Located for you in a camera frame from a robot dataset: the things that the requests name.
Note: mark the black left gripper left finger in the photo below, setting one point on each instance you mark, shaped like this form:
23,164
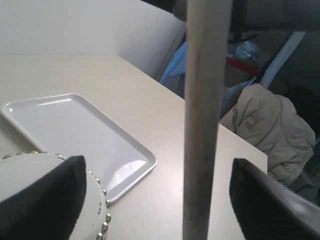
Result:
49,208

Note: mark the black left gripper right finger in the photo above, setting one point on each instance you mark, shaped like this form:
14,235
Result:
267,210

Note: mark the white wooden drumstick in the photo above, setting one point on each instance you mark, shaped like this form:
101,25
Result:
208,23

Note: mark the small red drum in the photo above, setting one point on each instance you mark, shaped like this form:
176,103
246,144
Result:
21,170

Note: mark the white rectangular plastic tray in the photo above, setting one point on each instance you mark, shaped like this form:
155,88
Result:
70,125

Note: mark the beige padded jacket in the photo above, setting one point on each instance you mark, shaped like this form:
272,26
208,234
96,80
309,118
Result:
270,123

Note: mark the clear plastic wrapped clutter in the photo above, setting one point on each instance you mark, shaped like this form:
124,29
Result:
247,52

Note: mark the light blue cloth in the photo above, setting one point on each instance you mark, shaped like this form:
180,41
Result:
173,77

